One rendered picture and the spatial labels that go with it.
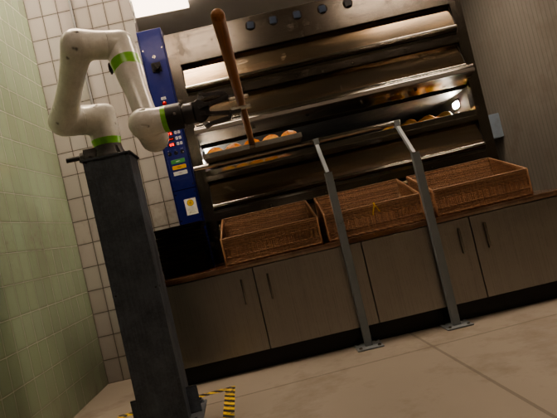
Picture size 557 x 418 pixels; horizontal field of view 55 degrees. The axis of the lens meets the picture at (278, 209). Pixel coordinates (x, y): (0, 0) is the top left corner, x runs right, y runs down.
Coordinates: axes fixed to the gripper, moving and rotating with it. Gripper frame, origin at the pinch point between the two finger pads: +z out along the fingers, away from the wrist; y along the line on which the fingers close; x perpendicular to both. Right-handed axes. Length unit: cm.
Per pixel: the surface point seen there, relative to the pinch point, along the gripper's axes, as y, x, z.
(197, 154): -9, -155, -36
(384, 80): -30, -154, 92
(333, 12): -81, -155, 70
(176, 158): -9, -152, -50
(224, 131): -19, -145, -16
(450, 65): -30, -154, 136
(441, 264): 85, -95, 84
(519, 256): 91, -100, 128
